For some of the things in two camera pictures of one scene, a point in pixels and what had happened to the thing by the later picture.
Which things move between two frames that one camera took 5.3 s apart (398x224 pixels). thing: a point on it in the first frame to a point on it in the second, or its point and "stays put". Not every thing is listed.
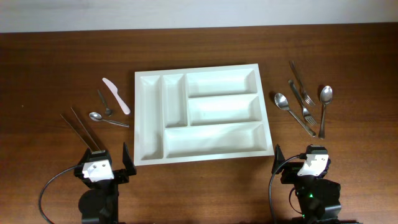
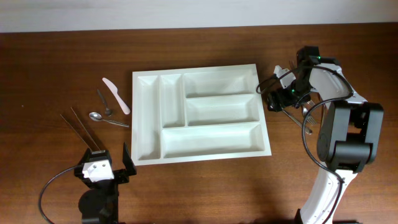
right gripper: (290, 169) to (273, 97)
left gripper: (122, 175) stays put
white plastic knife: (114, 89) stays put
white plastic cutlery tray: (199, 114) stays put
